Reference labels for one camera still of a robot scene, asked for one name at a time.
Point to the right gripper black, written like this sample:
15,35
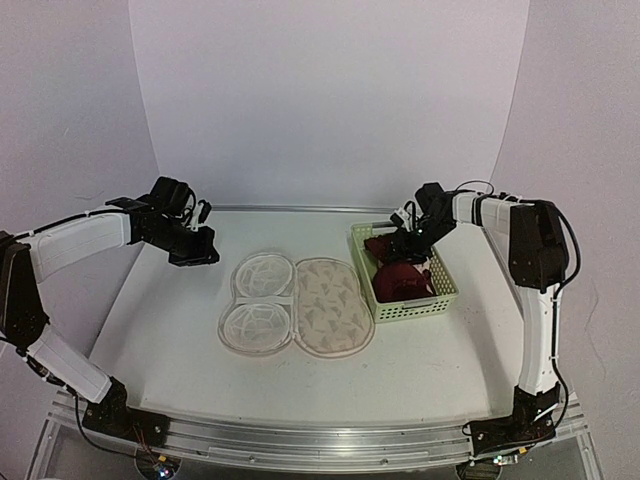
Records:
404,247

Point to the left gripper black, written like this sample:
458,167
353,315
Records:
202,253

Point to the dark red bra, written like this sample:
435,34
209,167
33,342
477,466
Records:
398,277

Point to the floral mesh laundry bag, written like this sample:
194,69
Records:
315,303

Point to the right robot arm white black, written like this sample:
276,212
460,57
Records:
541,258

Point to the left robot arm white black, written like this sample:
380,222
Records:
30,262

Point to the light green plastic basket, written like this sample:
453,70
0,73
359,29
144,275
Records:
366,267

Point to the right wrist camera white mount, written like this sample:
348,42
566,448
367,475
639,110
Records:
401,218

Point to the aluminium front rail frame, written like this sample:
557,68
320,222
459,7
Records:
333,450

